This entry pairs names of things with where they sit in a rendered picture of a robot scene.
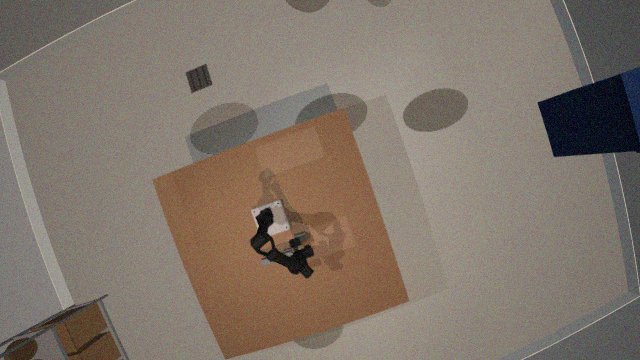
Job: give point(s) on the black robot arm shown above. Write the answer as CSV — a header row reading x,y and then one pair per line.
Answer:
x,y
295,263

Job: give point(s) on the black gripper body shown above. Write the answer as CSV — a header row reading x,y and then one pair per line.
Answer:
x,y
294,243

